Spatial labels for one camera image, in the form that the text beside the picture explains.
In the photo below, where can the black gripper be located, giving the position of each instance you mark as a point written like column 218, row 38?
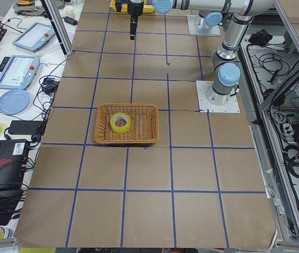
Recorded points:
column 135, row 9

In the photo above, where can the brown wicker basket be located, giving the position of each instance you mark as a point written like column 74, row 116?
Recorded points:
column 144, row 124

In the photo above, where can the light blue plate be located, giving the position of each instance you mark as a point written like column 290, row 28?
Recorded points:
column 14, row 102

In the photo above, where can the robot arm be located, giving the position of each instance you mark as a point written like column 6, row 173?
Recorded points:
column 206, row 20
column 227, row 74

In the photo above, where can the upper teach pendant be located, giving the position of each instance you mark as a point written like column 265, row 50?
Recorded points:
column 35, row 37

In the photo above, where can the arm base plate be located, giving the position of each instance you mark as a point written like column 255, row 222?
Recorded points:
column 211, row 102
column 214, row 32

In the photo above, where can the black power adapter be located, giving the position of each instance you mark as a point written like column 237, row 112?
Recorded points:
column 18, row 127

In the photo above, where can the teach pendant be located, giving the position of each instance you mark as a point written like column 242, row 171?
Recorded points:
column 19, row 72
column 35, row 37

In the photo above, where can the yellow plastic basket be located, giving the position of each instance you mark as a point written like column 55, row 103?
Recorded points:
column 147, row 8

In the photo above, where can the lower teach pendant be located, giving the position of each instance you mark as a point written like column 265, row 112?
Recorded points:
column 19, row 72

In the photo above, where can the black computer box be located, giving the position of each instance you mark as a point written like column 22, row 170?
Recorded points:
column 13, row 155

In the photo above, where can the aluminium frame post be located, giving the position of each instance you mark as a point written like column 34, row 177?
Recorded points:
column 57, row 23

